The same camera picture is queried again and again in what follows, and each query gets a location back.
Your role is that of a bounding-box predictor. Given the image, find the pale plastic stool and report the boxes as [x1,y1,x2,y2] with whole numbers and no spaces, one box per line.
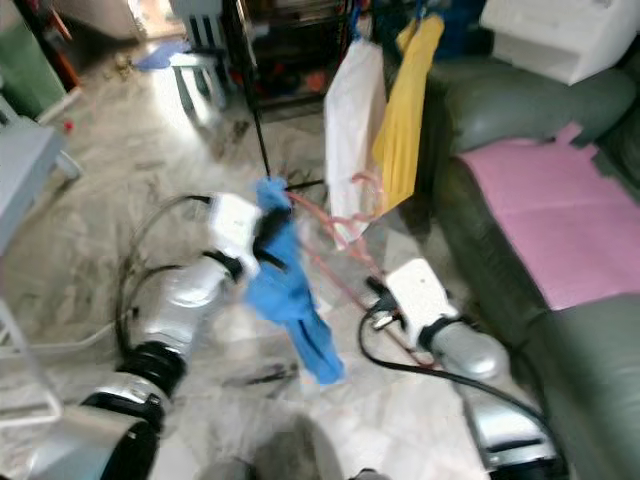
[168,48,230,114]

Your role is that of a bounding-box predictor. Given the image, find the white plastic box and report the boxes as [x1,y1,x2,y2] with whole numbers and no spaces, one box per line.
[480,0,640,87]

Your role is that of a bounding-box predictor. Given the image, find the light blue folding table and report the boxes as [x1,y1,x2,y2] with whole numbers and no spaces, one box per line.
[0,118,83,431]

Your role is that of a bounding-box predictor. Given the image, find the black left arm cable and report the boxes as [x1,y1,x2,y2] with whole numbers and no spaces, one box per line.
[115,195,216,366]

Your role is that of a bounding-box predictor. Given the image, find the dark green sofa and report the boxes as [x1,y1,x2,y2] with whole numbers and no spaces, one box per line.
[420,55,640,480]

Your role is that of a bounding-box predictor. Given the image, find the pink clothes hanger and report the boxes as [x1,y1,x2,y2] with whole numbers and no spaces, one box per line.
[285,170,436,366]

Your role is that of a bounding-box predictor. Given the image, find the yellow shirt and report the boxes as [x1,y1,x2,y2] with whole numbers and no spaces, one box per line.
[372,12,447,214]

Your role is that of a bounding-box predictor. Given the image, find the bright blue shirt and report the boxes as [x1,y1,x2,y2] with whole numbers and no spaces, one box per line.
[245,178,347,387]

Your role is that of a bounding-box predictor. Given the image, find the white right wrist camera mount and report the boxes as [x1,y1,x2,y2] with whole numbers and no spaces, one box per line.
[385,258,457,347]

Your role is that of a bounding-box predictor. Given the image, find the black metal clothes rack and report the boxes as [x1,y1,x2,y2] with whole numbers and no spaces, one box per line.
[218,0,483,188]

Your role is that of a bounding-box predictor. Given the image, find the pink mat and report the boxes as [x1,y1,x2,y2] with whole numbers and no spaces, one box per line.
[458,122,640,312]

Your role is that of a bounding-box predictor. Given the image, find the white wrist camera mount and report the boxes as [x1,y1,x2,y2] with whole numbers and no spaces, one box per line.
[385,258,457,347]
[208,192,264,281]

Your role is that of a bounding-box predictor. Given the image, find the white shirt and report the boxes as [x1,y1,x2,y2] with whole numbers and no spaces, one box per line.
[323,38,390,247]

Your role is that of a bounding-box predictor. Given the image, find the blue floor mat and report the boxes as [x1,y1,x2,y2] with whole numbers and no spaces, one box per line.
[135,40,192,74]

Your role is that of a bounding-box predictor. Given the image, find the green plastic bin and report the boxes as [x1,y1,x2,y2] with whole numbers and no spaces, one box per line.
[0,20,83,123]

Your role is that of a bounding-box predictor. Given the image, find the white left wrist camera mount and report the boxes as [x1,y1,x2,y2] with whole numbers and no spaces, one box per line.
[208,192,264,281]

